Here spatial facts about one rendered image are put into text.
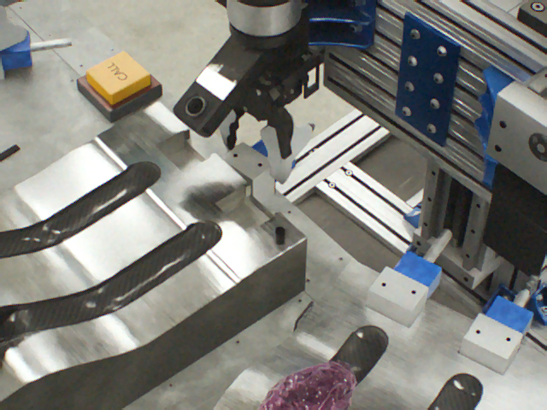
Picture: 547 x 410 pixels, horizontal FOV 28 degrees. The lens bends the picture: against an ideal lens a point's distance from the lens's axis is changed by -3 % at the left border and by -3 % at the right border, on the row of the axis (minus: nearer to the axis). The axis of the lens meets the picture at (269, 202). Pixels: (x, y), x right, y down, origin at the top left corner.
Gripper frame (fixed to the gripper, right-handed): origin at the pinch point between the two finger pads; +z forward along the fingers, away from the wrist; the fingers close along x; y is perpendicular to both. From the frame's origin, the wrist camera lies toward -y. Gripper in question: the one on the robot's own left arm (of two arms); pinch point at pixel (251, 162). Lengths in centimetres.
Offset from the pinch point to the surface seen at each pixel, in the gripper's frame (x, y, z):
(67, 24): 39.7, 5.1, 4.5
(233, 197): -4.4, -7.4, -3.5
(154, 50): 98, 69, 85
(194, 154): 4.2, -4.8, -2.0
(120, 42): 106, 66, 85
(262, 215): -7.7, -6.5, -2.4
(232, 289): -12.8, -16.4, -3.7
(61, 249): 3.5, -24.9, -3.9
